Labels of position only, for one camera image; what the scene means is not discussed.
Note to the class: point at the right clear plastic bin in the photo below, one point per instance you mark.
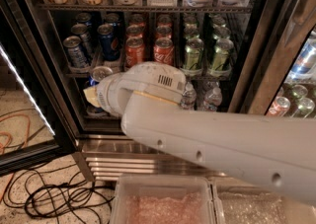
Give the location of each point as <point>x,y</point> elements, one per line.
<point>236,202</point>

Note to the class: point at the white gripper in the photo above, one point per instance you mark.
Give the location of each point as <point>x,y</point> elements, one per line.
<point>109,94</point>

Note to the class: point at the left clear plastic bin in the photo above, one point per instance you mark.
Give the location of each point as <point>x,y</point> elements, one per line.
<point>162,199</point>

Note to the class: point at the second row diet pepsi can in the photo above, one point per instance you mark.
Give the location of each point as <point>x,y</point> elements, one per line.
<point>82,31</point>

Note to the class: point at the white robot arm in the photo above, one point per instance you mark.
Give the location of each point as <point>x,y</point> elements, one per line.
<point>275,153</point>

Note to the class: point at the front left green can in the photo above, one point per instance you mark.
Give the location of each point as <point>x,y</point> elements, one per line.
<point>193,54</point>

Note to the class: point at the middle water bottle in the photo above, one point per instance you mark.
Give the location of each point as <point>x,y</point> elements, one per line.
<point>189,97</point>

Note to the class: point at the clear plastic bin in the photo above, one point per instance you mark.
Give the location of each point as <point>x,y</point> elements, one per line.
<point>162,199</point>
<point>236,202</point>

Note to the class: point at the upper wire shelf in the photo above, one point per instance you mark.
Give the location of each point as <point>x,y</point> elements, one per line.
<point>147,9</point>

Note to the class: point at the front right green can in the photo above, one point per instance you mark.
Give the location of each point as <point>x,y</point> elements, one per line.
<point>222,51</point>

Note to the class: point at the front red coca-cola can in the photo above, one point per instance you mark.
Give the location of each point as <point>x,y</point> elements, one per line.
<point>164,51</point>

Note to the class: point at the open fridge glass door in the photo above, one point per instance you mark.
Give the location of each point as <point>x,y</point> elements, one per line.
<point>40,134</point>

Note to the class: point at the blue pepsi can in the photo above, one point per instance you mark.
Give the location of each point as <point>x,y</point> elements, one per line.
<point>98,74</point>

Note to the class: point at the green can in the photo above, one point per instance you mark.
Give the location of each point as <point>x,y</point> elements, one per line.
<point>222,51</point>
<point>193,54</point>

